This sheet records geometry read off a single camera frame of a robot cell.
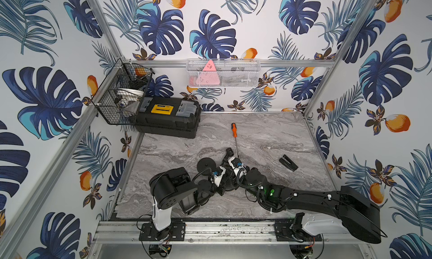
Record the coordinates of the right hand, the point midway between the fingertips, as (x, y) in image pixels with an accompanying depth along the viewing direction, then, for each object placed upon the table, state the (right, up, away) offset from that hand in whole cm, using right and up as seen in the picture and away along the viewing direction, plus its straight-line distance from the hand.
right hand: (228, 167), depth 79 cm
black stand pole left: (+2, +4, +21) cm, 22 cm away
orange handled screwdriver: (+6, +19, +31) cm, 37 cm away
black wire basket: (-54, +33, +4) cm, 63 cm away
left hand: (0, -4, +5) cm, 7 cm away
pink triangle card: (-10, +47, +11) cm, 49 cm away
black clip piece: (+34, 0, +16) cm, 37 cm away
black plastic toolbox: (-33, +25, +17) cm, 45 cm away
